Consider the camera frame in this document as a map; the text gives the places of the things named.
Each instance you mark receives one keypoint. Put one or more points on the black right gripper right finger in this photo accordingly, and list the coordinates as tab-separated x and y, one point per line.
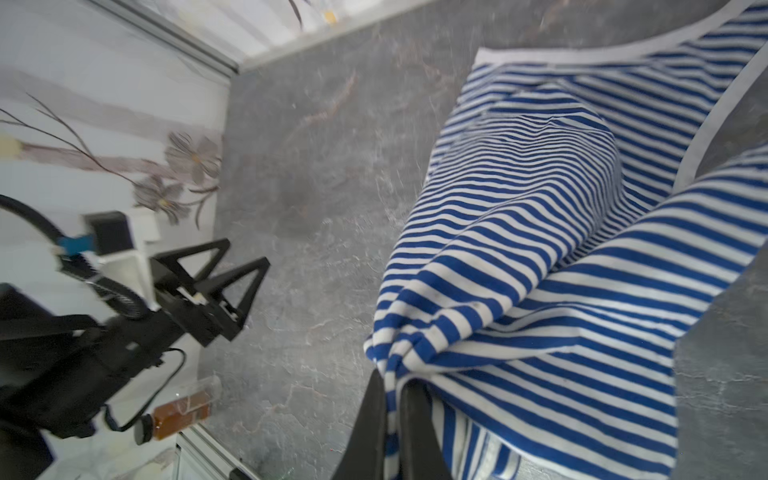
421	456

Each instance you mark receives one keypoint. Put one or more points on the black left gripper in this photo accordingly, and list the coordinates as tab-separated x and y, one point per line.
206	308

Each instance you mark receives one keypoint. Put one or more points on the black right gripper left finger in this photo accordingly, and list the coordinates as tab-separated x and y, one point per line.
364	456

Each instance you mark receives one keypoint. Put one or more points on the blue white striped tank top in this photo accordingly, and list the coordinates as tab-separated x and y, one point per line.
563	242

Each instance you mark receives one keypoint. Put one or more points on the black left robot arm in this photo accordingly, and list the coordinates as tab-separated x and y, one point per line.
59	372

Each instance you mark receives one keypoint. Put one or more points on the amber spice jar black lid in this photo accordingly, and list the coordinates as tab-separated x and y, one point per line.
172	417

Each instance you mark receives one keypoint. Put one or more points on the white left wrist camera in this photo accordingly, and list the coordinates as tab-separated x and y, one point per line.
120	242

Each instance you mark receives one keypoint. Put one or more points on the aluminium mounting rail frame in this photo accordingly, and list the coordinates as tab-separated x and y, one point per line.
199	456

